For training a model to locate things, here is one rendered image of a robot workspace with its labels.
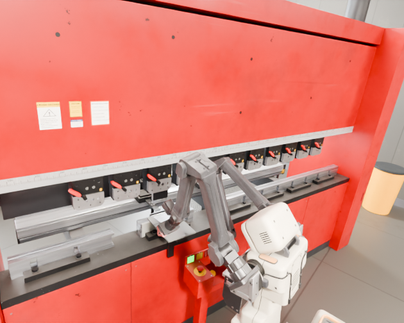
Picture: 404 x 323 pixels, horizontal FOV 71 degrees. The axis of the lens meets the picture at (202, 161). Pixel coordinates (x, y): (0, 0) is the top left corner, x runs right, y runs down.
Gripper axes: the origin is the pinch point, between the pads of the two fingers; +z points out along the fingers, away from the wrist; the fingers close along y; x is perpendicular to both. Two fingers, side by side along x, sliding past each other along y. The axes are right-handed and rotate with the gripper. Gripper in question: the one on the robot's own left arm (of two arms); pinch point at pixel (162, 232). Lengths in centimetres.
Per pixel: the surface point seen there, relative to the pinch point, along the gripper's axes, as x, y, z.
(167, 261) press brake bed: 12.8, -11.4, 31.1
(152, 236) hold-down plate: -3.8, -5.7, 22.0
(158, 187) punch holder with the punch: -24.5, -11.8, -0.5
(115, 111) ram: -56, 11, -35
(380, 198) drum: 91, -355, 38
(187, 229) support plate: 4.7, -17.3, 3.5
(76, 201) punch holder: -32.9, 32.1, 2.1
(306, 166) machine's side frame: 2, -234, 34
